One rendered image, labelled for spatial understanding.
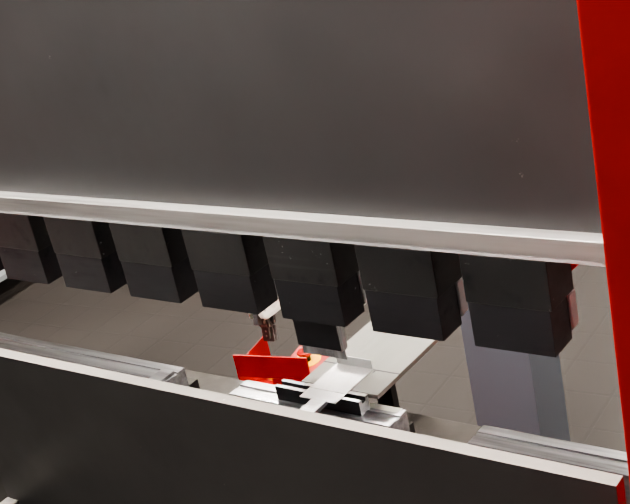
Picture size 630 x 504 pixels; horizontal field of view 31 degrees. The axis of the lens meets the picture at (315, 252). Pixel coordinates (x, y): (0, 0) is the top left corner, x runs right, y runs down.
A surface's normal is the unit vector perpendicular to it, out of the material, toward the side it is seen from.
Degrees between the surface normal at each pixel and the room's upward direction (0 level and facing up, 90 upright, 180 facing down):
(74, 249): 90
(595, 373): 0
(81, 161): 90
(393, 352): 0
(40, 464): 90
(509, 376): 90
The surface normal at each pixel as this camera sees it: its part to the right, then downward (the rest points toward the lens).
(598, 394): -0.20, -0.90
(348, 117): -0.57, 0.42
